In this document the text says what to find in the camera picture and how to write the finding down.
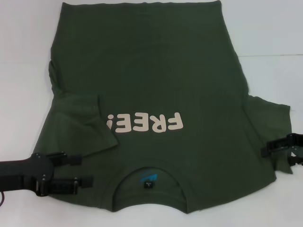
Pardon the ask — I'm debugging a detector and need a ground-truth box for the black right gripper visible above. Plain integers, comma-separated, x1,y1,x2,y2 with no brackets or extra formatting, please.
260,133,303,167

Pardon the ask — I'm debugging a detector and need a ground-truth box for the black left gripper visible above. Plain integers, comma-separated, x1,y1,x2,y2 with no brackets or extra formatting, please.
0,152,94,197

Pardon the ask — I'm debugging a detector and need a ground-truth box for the dark green FREE t-shirt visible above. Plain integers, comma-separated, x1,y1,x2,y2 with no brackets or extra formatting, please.
30,1,296,212

